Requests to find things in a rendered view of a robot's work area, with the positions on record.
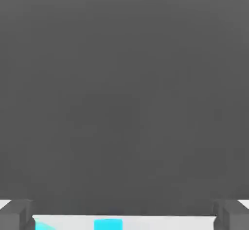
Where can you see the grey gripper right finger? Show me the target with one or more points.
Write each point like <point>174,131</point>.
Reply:
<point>233,215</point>

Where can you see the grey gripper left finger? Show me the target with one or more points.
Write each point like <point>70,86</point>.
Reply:
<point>13,214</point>

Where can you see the small cyan cube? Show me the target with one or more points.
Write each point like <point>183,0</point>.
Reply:
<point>108,224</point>

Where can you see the large cyan box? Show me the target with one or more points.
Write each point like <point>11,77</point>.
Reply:
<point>41,226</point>

